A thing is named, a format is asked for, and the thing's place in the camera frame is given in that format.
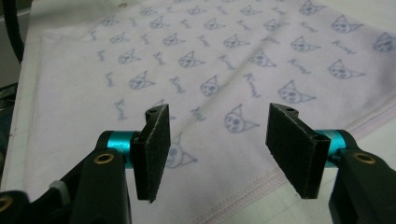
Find white foam mat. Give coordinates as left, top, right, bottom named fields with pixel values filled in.
left=0, top=0, right=396, bottom=224

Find pale lilac cloth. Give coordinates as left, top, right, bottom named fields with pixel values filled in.
left=22, top=0, right=396, bottom=224

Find left hand-held gripper black cable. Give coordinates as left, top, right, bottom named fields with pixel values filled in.
left=1, top=0, right=25, bottom=64

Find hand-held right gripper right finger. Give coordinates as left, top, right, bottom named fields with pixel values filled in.
left=265, top=102, right=396, bottom=224

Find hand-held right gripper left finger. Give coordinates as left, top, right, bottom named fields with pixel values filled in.
left=69, top=103, right=172, bottom=224

